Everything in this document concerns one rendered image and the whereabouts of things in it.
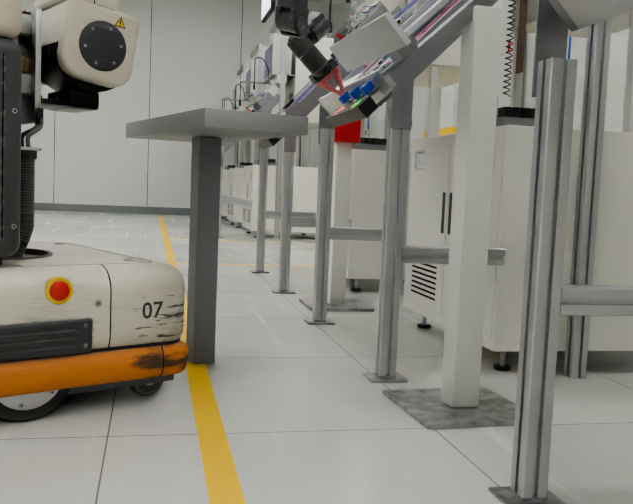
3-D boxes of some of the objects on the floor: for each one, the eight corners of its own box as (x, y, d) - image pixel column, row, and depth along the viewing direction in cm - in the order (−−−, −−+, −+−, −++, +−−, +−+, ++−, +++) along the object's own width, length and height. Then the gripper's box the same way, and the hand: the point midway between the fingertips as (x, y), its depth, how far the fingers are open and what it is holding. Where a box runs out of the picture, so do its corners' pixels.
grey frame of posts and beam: (379, 381, 179) (423, -487, 164) (312, 321, 255) (337, -275, 240) (589, 378, 191) (649, -432, 175) (465, 322, 267) (499, -247, 251)
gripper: (293, 62, 211) (330, 104, 214) (301, 57, 201) (339, 102, 204) (311, 45, 211) (347, 88, 215) (319, 40, 201) (357, 85, 205)
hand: (341, 92), depth 209 cm, fingers closed
